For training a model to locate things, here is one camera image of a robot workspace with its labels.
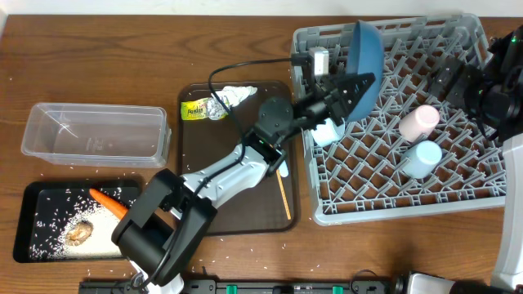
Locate light blue plastic knife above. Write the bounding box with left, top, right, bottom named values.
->
left=278, top=161, right=289, bottom=177

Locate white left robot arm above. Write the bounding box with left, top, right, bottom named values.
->
left=111, top=73, right=377, bottom=293

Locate white tissue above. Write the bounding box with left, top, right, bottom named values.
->
left=206, top=86, right=257, bottom=120

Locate grey dishwasher rack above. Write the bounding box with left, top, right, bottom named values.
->
left=303, top=14, right=506, bottom=225

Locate yellow snack wrapper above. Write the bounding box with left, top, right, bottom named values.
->
left=181, top=98, right=208, bottom=121

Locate light blue rice bowl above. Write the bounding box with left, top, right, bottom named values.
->
left=311, top=118, right=345, bottom=147

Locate black waste tray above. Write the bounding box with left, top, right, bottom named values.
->
left=12, top=180, right=141, bottom=263

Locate orange carrot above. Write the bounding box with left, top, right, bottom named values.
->
left=89, top=189, right=128, bottom=220

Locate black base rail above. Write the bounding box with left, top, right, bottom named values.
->
left=78, top=279, right=391, bottom=294

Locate brown food scrap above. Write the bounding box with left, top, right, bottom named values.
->
left=65, top=221, right=93, bottom=247

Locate light blue cup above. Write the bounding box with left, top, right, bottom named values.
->
left=401, top=140, right=442, bottom=179

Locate dark blue plate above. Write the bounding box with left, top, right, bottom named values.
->
left=346, top=20, right=384, bottom=122

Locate dark brown tray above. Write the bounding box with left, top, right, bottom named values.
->
left=176, top=79, right=301, bottom=237

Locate clear plastic bin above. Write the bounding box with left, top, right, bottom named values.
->
left=20, top=103, right=172, bottom=168

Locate pink cup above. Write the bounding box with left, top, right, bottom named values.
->
left=398, top=105, right=440, bottom=142

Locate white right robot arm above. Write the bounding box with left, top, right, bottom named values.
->
left=428, top=27, right=522, bottom=293

